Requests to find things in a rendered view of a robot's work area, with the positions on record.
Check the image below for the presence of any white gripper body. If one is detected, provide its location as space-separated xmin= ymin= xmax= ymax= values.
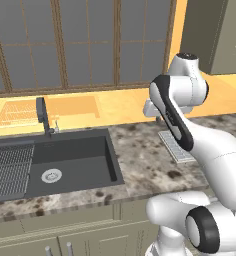
xmin=143 ymin=99 xmax=165 ymax=118

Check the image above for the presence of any dark grey sink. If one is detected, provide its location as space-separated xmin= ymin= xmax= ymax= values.
xmin=0 ymin=127 xmax=126 ymax=205

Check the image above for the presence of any wooden framed window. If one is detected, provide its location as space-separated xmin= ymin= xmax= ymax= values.
xmin=0 ymin=0 xmax=178 ymax=99

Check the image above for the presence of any dark grey tap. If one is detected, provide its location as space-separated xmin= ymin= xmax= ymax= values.
xmin=35 ymin=96 xmax=56 ymax=137

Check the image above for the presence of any olive cupboard front panel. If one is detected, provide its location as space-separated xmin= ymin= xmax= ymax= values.
xmin=20 ymin=202 xmax=122 ymax=235

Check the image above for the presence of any dark grey sink rack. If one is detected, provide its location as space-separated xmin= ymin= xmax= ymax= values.
xmin=0 ymin=143 xmax=36 ymax=200

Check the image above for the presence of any olive wall cupboard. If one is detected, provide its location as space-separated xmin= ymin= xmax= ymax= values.
xmin=179 ymin=0 xmax=236 ymax=76

